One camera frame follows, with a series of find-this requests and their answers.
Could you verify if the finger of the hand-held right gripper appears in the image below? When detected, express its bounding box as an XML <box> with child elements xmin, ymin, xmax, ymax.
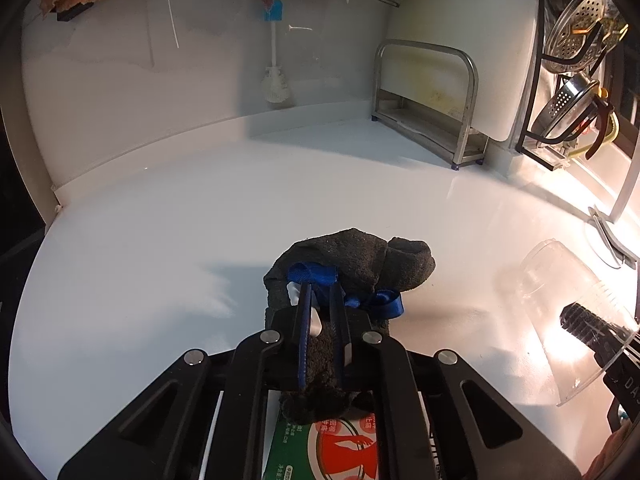
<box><xmin>559</xmin><ymin>302</ymin><xmax>640</xmax><ymax>356</ymax></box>

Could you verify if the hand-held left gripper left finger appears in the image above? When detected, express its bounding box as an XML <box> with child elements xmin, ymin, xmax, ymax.
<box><xmin>57</xmin><ymin>282</ymin><xmax>317</xmax><ymax>480</ymax></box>

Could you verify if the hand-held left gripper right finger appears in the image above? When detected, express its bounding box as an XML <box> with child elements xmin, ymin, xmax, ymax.
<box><xmin>330</xmin><ymin>284</ymin><xmax>581</xmax><ymax>480</ymax></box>

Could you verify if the clear plastic cup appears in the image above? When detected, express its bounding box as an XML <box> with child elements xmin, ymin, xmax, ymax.
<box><xmin>517</xmin><ymin>238</ymin><xmax>640</xmax><ymax>407</ymax></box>

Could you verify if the dark grey cloth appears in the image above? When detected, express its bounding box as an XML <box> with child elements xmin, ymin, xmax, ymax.
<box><xmin>262</xmin><ymin>227</ymin><xmax>437</xmax><ymax>423</ymax></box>

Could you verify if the green and white carton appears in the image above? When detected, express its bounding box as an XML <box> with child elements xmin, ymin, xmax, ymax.
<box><xmin>262</xmin><ymin>390</ymin><xmax>436</xmax><ymax>480</ymax></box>

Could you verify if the white stand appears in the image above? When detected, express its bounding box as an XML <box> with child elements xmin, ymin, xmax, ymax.
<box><xmin>587</xmin><ymin>157</ymin><xmax>640</xmax><ymax>268</ymax></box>

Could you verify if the metal colander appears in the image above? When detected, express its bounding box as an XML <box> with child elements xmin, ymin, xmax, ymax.
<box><xmin>530</xmin><ymin>72</ymin><xmax>601</xmax><ymax>143</ymax></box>

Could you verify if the metal board rack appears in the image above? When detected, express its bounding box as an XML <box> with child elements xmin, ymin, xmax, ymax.
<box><xmin>372</xmin><ymin>40</ymin><xmax>488</xmax><ymax>171</ymax></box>

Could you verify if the white dish brush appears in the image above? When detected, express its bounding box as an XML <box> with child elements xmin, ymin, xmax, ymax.
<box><xmin>260</xmin><ymin>0</ymin><xmax>291</xmax><ymax>106</ymax></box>

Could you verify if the metal steamer basket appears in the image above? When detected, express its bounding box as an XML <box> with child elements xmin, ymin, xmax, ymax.
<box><xmin>544</xmin><ymin>0</ymin><xmax>628</xmax><ymax>73</ymax></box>

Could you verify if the white cutting board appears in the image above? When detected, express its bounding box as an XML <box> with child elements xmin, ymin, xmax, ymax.
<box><xmin>385</xmin><ymin>0</ymin><xmax>543</xmax><ymax>143</ymax></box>

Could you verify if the yellow gas hose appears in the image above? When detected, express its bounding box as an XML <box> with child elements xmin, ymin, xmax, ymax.
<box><xmin>570</xmin><ymin>110</ymin><xmax>621</xmax><ymax>156</ymax></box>

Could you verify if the black wire rack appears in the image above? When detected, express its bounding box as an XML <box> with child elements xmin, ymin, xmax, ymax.
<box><xmin>515</xmin><ymin>0</ymin><xmax>631</xmax><ymax>168</ymax></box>

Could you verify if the white cable tie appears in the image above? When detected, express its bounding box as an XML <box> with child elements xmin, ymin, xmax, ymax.
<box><xmin>166</xmin><ymin>0</ymin><xmax>181</xmax><ymax>48</ymax></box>

